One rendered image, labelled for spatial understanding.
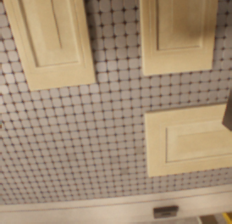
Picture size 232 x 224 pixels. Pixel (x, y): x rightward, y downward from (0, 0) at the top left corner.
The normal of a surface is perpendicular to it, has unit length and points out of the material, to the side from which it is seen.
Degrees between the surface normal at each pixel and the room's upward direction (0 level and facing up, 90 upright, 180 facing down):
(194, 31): 11
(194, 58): 0
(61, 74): 0
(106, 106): 0
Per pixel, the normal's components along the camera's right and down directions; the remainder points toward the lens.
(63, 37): 0.22, 0.37
